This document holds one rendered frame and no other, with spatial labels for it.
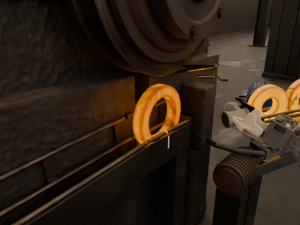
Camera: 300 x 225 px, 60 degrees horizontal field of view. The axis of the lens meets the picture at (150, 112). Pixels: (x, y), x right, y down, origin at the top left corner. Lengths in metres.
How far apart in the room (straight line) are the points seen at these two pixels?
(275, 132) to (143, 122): 0.33
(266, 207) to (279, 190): 0.20
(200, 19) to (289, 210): 1.32
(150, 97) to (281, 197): 1.29
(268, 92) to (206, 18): 0.46
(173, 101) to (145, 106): 0.13
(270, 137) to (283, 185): 1.22
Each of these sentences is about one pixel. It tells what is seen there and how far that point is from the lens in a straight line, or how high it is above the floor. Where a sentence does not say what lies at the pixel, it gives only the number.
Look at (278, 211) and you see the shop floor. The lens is 1.71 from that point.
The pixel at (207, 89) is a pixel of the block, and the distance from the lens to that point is 0.88.
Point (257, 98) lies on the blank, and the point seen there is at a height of 0.74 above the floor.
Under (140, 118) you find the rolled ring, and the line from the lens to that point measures 0.67.
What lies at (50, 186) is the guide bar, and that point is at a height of 0.68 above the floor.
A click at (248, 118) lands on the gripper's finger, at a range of 0.73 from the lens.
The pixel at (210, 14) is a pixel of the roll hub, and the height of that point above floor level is 1.03.
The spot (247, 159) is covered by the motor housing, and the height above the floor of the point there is 0.53.
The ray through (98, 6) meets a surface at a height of 1.04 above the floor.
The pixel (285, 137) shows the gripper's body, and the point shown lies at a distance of 0.70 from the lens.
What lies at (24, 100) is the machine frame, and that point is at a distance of 0.57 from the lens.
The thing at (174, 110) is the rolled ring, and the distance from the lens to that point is 0.79.
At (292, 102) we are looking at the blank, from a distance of 1.12.
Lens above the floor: 1.03
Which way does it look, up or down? 21 degrees down
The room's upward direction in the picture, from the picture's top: straight up
